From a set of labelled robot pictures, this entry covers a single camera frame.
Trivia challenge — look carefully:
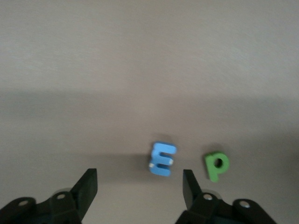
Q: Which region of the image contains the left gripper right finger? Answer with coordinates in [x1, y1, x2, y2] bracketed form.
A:
[174, 168, 278, 224]

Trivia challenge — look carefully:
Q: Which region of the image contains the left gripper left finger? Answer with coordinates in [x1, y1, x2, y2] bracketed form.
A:
[0, 168, 98, 224]

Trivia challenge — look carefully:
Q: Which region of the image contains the green letter p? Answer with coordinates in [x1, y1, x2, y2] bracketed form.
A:
[203, 151, 231, 182]

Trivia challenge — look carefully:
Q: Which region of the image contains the blue letter m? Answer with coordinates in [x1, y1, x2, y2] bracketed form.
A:
[148, 141, 178, 177]

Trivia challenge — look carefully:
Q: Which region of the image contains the brown table cover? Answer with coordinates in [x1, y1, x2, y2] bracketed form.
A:
[0, 0, 299, 224]

